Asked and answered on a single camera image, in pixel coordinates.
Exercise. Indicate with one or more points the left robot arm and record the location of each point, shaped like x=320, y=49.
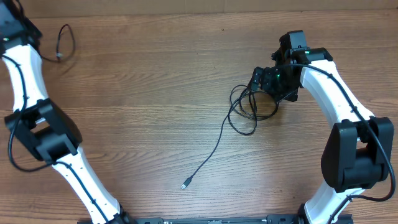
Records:
x=41, y=134

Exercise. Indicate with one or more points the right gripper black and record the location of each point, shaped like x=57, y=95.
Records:
x=291, y=94

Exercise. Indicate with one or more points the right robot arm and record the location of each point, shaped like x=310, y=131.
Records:
x=356, y=161

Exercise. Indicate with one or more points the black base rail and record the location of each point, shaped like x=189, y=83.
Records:
x=270, y=219

